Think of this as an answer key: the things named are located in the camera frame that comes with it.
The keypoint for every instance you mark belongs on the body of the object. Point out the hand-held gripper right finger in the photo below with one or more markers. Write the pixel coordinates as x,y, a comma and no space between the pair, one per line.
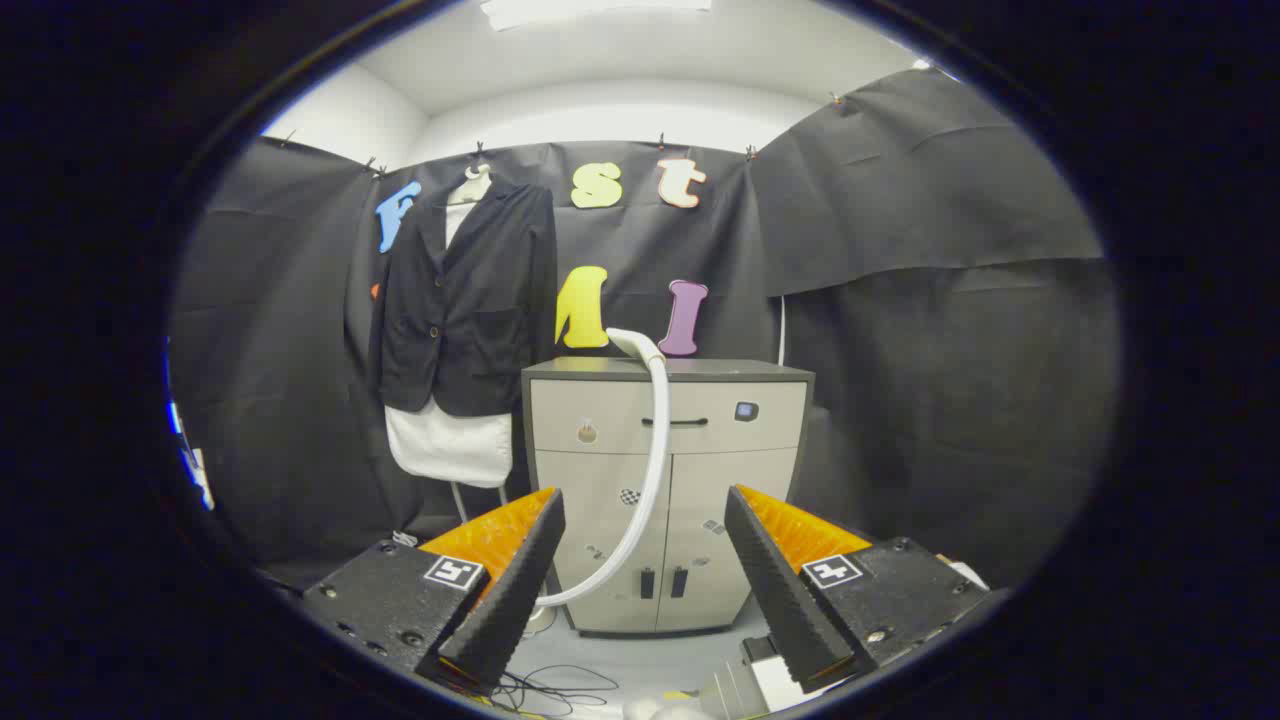
775,590

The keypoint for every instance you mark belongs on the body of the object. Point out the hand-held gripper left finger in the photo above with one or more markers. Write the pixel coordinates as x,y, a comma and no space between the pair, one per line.
520,580

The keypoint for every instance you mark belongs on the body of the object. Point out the black blazer jacket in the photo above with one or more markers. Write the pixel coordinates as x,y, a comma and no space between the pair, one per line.
470,320

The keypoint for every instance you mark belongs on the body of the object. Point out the beige cabinet with grey top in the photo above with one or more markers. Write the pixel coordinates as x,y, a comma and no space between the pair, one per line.
720,470

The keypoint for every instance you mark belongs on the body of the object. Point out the round cabinet keyhole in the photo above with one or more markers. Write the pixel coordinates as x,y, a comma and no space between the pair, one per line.
587,433

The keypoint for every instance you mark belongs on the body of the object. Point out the black backdrop cloth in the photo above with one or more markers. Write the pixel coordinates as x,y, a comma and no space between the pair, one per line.
900,350

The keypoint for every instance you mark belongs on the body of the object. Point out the white and blue equipment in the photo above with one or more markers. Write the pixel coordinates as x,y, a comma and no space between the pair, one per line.
200,470

